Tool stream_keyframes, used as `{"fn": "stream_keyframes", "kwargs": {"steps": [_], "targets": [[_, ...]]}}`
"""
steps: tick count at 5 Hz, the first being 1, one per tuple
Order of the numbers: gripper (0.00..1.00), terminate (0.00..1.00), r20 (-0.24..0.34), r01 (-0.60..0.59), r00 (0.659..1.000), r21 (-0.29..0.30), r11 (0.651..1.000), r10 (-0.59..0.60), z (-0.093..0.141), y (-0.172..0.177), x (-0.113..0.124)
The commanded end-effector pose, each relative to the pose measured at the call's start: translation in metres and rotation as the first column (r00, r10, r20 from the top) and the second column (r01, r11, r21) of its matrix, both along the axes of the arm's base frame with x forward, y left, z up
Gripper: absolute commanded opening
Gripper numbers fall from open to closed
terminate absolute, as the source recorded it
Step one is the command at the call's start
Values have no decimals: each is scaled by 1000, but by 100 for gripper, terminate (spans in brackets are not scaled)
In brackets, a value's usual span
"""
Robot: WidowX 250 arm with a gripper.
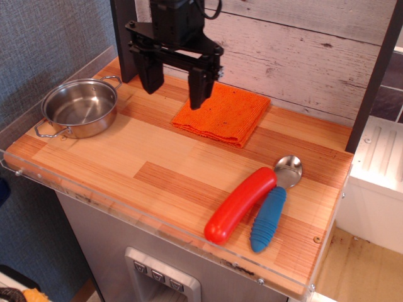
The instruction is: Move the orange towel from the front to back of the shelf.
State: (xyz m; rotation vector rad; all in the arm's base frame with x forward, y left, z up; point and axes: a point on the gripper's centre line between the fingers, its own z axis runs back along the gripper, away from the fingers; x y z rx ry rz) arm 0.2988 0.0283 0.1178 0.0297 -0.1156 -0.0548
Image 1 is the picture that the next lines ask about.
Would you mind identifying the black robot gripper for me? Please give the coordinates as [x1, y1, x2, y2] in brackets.
[125, 1, 224, 110]

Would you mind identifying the orange cloth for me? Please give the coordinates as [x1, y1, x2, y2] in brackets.
[171, 83, 271, 148]

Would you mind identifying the stainless steel pot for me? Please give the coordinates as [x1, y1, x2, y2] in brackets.
[34, 75, 122, 138]

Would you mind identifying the clear acrylic edge guard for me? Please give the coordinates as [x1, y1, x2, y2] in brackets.
[1, 151, 315, 301]

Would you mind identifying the red plastic sausage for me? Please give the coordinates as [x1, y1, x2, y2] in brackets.
[204, 167, 277, 245]

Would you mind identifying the toy kitchen cabinet front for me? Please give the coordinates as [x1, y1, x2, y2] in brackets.
[57, 193, 288, 301]

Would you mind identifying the white toy sink unit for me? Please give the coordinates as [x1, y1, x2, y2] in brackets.
[336, 116, 402, 253]

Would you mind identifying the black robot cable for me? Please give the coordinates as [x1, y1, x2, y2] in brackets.
[196, 0, 223, 20]

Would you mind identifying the dark vertical post left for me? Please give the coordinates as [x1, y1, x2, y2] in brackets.
[110, 0, 138, 83]

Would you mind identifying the dark vertical post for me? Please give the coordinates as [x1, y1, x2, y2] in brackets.
[110, 0, 138, 83]
[345, 0, 402, 154]

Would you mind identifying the blue handled metal spoon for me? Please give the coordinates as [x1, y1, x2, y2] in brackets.
[249, 155, 303, 253]

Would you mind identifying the dark vertical post right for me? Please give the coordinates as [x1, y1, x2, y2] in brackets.
[345, 0, 402, 154]

